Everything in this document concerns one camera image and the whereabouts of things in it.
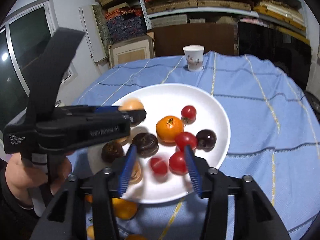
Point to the large yellow pear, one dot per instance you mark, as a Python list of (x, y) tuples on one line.
[(137, 174)]

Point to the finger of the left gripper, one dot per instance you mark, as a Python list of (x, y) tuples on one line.
[(106, 109), (141, 113)]

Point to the pale orange pear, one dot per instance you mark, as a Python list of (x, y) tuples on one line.
[(90, 232)]

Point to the white paper cup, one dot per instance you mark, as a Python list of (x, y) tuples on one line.
[(194, 56)]

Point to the pale peach on plate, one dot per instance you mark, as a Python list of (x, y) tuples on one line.
[(131, 104)]

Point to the window with metal frame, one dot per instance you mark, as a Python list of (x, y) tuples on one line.
[(25, 34)]

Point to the blue checked tablecloth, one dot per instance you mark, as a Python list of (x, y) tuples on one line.
[(274, 131)]

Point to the dark brown mangosteen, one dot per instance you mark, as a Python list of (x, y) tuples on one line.
[(147, 144), (111, 151)]

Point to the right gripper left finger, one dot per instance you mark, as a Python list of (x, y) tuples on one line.
[(65, 215)]

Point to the person's left hand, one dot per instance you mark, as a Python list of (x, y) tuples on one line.
[(20, 178)]

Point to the metal storage shelf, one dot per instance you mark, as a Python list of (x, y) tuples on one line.
[(280, 14)]

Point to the cardboard box with frame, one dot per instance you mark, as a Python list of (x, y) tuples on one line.
[(137, 48)]

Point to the dark brown fruit on plate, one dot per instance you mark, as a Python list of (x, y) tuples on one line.
[(135, 120)]

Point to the dark brown wooden board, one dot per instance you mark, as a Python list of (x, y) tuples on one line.
[(170, 40)]

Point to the orange mandarin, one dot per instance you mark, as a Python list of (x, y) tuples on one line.
[(168, 128), (135, 237)]

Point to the small red tomato on plate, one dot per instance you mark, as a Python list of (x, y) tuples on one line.
[(188, 114)]

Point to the dark purple plum on plate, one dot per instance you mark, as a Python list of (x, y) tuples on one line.
[(206, 140)]

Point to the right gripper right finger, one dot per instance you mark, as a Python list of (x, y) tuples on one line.
[(255, 216)]

